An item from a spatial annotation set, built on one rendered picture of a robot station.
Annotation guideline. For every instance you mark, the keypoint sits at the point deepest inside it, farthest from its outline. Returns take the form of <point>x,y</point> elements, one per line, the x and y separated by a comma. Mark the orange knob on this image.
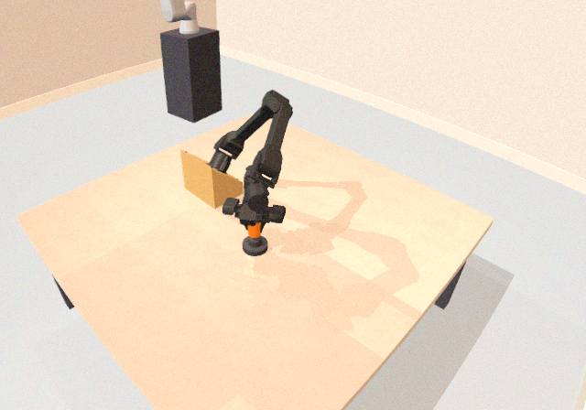
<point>254,231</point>

